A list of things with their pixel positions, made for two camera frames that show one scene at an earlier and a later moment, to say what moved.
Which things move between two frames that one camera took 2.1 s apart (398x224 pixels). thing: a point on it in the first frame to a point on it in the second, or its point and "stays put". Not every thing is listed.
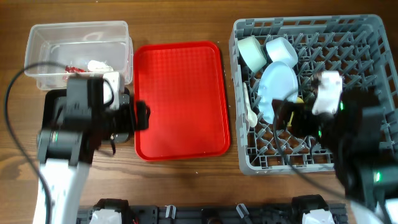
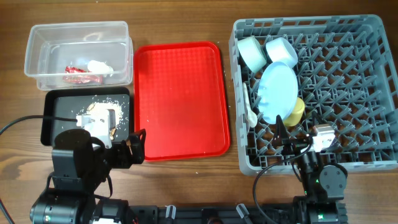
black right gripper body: [306, 122] to [295, 145]
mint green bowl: [252, 53] stays put
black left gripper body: [124, 119] to [119, 156]
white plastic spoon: [252, 117] stays put
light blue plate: [278, 81] stays put
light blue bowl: [278, 50] stays put
